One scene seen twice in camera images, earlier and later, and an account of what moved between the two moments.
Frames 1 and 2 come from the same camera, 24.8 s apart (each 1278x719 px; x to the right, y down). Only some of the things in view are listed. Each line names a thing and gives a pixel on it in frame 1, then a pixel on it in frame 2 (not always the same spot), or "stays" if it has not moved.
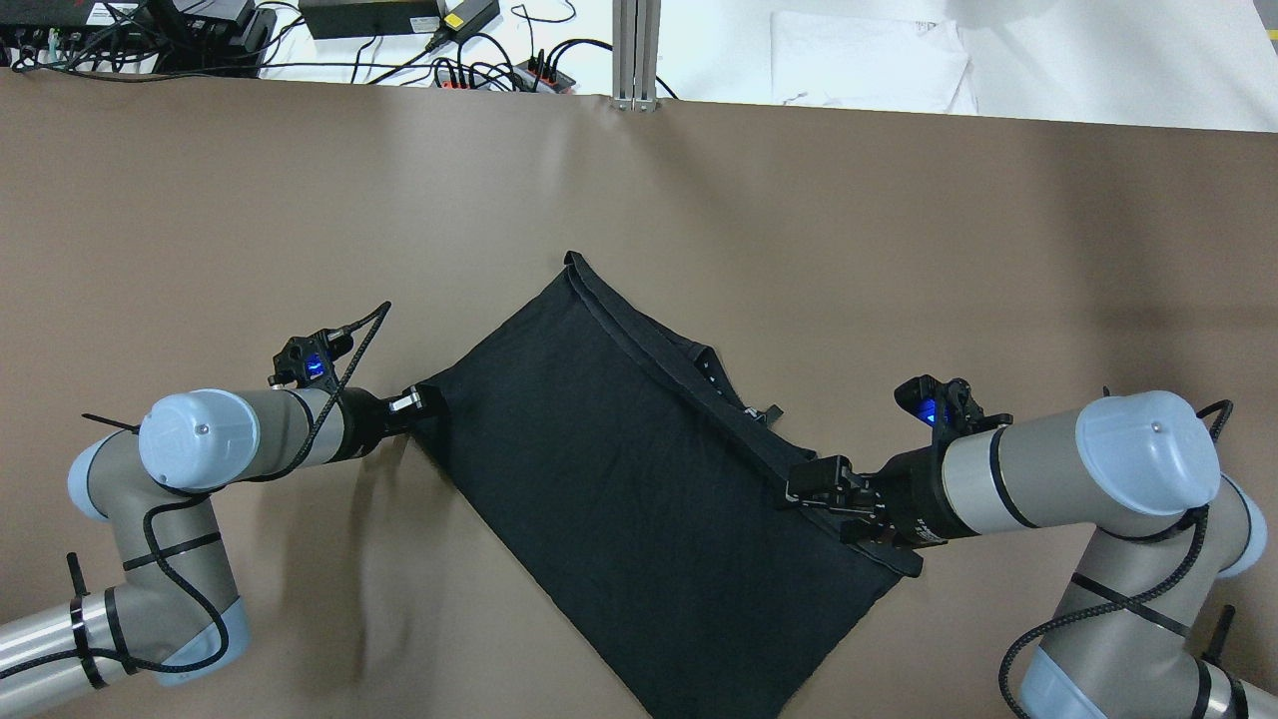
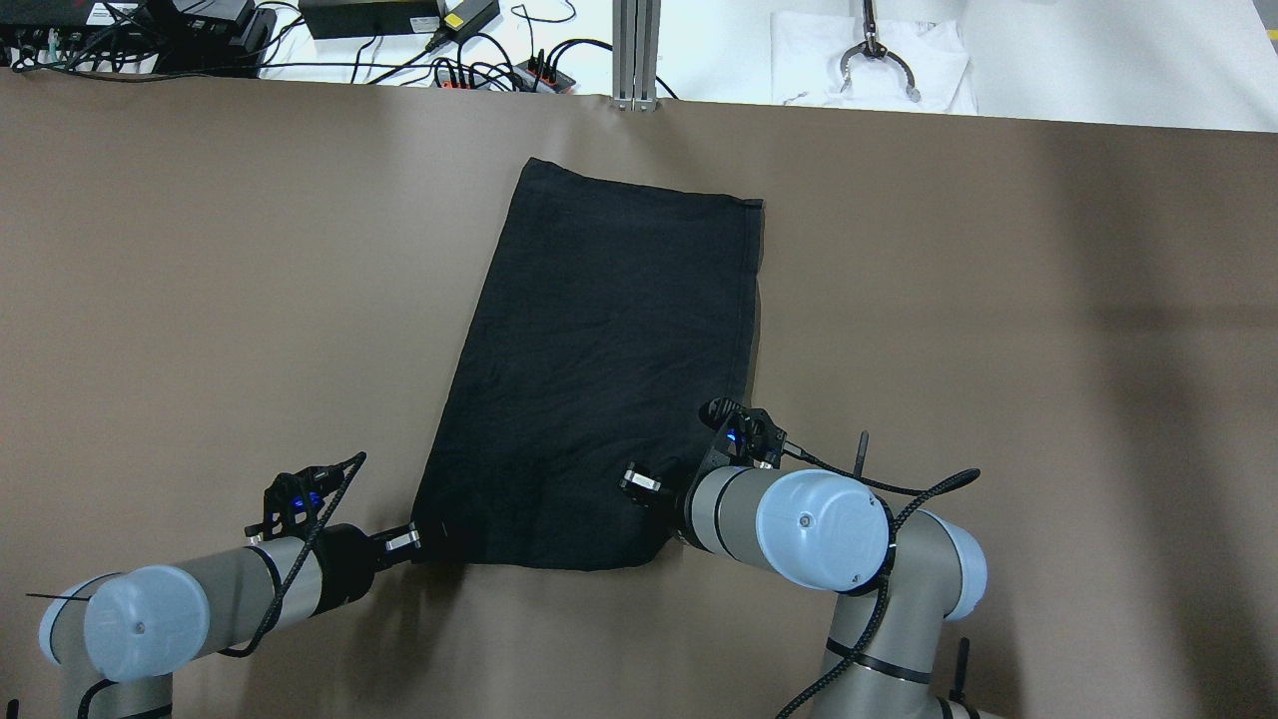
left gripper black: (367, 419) -> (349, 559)
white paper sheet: (874, 63) stays
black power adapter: (329, 18) stays
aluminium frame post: (636, 31) stays
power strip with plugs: (529, 76) stays
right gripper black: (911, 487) -> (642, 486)
